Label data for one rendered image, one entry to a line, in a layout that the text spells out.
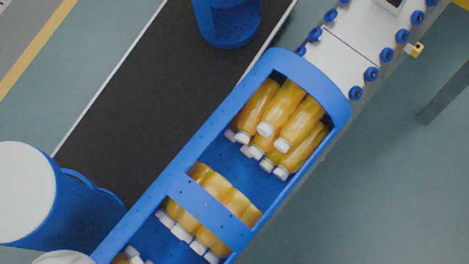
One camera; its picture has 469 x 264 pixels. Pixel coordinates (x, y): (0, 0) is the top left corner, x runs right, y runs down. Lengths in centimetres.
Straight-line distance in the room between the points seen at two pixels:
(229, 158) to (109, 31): 143
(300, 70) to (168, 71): 126
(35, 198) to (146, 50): 119
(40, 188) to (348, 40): 98
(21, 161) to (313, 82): 82
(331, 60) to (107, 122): 118
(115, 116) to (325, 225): 103
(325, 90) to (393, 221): 130
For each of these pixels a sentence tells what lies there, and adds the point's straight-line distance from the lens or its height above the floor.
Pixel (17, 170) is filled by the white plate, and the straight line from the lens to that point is 173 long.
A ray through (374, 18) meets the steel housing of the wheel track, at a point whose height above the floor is 93.
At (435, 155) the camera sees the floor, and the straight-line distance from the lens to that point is 276.
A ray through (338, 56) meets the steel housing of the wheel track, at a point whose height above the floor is 93.
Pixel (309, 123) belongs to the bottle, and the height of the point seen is 113.
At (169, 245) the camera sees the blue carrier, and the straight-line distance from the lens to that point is 166.
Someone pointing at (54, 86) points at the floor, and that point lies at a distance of 292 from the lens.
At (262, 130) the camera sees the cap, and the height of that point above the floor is 115.
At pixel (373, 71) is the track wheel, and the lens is 176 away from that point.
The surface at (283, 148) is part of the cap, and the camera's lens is 152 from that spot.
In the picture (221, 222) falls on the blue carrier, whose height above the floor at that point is 121.
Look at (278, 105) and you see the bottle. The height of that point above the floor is 116.
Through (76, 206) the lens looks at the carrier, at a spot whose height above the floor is 85.
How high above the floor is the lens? 260
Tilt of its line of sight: 75 degrees down
